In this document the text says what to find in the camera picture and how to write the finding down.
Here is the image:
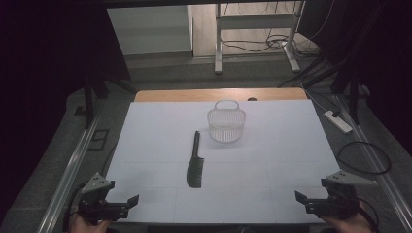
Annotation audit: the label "black curtain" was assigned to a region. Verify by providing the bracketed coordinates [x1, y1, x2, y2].
[0, 0, 132, 224]
[297, 0, 412, 156]

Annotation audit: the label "white power strip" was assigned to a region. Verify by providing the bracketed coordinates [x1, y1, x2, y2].
[323, 110, 354, 135]

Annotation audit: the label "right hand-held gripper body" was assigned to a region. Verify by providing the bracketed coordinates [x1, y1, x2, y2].
[320, 170, 379, 221]

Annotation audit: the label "black stand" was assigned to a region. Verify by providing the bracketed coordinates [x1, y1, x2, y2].
[329, 62, 363, 126]
[81, 73, 139, 129]

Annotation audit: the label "right hand-held gripper cable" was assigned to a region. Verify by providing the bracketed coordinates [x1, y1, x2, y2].
[357, 199, 381, 233]

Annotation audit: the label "person's right hand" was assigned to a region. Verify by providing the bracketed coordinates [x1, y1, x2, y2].
[320, 201, 374, 233]

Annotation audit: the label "black comb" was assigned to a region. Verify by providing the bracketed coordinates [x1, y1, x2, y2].
[186, 130, 205, 189]

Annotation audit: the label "black looped cable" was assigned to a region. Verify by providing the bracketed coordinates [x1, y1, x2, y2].
[335, 141, 393, 176]

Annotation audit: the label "black floor frame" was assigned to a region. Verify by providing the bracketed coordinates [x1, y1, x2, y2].
[86, 128, 111, 152]

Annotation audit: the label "white metal stand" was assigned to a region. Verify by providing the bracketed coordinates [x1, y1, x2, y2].
[214, 0, 306, 75]

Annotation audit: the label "aluminium rail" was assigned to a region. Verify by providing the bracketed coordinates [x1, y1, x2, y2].
[36, 98, 106, 233]
[332, 92, 412, 233]

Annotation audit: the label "hand-held gripper cable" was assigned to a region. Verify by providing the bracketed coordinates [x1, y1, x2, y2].
[357, 199, 381, 233]
[62, 182, 88, 233]

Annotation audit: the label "white plastic basket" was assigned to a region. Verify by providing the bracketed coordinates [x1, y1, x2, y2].
[206, 99, 247, 145]

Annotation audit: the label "left hand-held gripper cable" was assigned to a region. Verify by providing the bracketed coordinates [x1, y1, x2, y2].
[62, 182, 88, 233]

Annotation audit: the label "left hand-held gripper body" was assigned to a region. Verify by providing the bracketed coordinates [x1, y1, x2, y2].
[77, 173, 117, 225]

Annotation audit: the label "black floor cables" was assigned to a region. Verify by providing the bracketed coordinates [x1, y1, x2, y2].
[220, 30, 321, 60]

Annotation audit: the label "person's left hand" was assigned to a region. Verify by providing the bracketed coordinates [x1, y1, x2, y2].
[69, 213, 112, 233]

